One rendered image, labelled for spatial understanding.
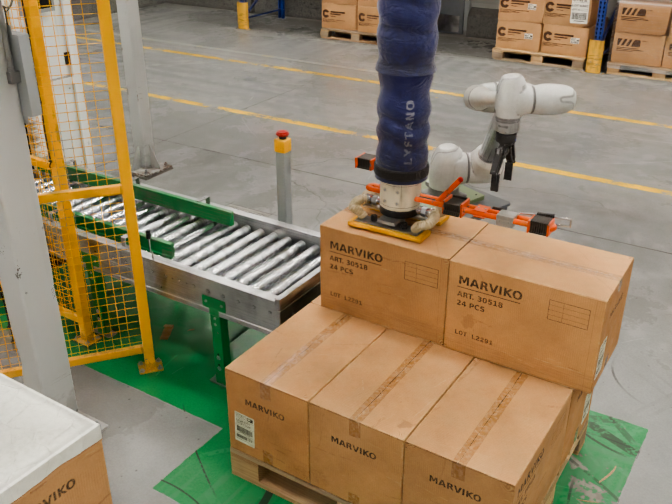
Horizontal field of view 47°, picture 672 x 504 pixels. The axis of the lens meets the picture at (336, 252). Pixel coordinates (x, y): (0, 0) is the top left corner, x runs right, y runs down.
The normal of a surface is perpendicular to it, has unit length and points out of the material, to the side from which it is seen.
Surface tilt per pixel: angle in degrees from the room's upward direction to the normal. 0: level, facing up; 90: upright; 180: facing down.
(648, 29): 90
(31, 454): 0
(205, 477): 0
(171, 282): 90
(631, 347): 0
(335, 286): 90
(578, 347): 90
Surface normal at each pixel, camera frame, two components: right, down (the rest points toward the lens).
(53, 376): 0.84, 0.24
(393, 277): -0.53, 0.38
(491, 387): 0.00, -0.89
